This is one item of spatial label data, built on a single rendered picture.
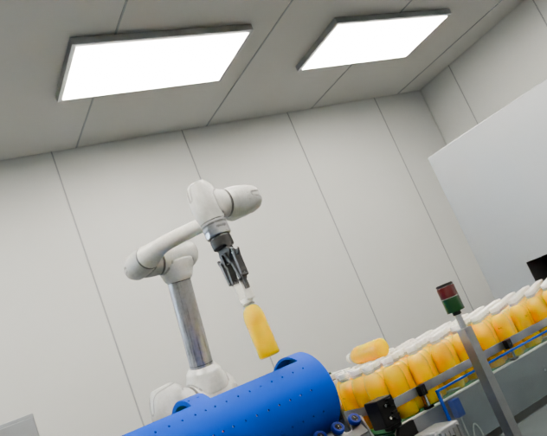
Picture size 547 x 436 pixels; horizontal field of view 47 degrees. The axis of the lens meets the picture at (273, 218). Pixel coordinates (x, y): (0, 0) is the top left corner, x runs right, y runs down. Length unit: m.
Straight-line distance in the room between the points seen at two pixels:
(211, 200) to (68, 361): 2.89
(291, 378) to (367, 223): 4.21
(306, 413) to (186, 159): 3.81
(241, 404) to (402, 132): 5.30
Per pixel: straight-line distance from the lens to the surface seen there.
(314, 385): 2.08
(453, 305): 2.20
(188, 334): 2.68
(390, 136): 6.82
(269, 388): 2.01
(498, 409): 2.26
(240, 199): 2.18
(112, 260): 5.05
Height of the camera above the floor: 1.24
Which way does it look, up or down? 12 degrees up
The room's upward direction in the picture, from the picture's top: 22 degrees counter-clockwise
